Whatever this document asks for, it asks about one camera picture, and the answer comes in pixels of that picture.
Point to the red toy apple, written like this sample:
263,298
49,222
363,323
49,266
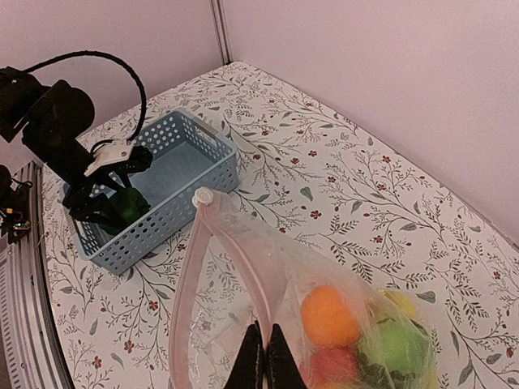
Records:
333,365

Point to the clear zip top bag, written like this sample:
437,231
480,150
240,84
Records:
237,271

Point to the light blue perforated basket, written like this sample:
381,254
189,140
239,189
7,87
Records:
187,154

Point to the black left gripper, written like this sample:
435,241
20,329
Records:
71,160

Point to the yellow toy banana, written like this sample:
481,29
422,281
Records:
403,303

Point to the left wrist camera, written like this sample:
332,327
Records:
119,154

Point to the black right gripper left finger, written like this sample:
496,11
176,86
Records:
248,369

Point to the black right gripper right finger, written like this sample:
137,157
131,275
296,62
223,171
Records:
282,371

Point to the green toy watermelon ball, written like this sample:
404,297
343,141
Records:
398,345

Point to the green toy bell pepper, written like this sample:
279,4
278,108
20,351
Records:
131,206

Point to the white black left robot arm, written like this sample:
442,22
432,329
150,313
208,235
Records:
49,120

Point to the aluminium front rail frame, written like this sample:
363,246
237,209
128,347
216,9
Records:
31,352

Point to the left aluminium corner post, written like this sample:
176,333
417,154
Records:
221,29

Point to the floral tablecloth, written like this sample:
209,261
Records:
318,177

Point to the orange toy orange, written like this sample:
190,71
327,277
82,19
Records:
327,320

